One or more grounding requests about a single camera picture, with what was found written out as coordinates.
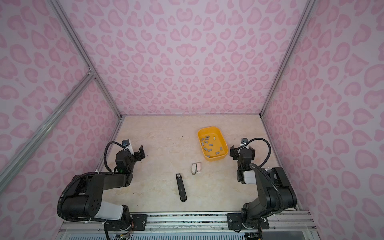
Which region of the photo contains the black stapler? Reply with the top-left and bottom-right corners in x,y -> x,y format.
176,174 -> 188,202

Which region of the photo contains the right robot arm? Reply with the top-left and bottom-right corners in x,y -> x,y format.
227,146 -> 297,233

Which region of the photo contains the aluminium mounting rail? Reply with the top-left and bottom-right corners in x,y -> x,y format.
56,209 -> 320,240

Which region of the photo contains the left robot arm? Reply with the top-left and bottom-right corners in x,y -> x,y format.
57,146 -> 146,231

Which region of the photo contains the yellow plastic tray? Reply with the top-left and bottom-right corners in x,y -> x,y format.
198,127 -> 229,162

